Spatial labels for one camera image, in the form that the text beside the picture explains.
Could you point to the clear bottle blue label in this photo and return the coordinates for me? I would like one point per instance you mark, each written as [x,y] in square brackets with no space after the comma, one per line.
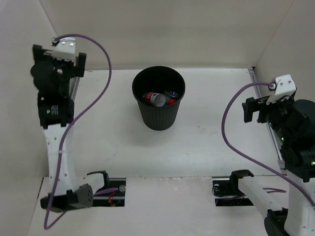
[171,94]

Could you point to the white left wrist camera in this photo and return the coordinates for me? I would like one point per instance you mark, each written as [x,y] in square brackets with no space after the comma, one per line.
[64,49]

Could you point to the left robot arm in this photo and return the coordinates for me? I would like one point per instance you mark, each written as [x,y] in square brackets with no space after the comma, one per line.
[52,72]

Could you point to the right aluminium rail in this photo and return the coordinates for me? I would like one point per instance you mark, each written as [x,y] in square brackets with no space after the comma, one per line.
[276,141]

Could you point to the black plastic waste bin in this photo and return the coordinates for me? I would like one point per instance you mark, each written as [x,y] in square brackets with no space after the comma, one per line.
[158,79]

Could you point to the aluminium rail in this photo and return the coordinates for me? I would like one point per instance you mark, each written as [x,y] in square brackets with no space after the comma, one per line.
[74,82]
[276,141]

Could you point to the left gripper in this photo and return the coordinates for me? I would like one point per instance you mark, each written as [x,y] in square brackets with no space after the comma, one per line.
[80,64]

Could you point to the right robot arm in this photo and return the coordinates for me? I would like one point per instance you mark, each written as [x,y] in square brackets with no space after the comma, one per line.
[293,121]

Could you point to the left aluminium rail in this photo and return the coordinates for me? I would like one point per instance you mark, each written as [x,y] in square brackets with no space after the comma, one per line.
[74,82]

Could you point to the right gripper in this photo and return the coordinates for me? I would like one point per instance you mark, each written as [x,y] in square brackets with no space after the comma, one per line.
[252,104]

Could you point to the clear bottle red label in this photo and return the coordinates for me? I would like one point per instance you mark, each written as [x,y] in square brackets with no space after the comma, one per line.
[158,99]

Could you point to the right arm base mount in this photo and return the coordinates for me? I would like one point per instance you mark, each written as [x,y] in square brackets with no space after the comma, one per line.
[225,196]

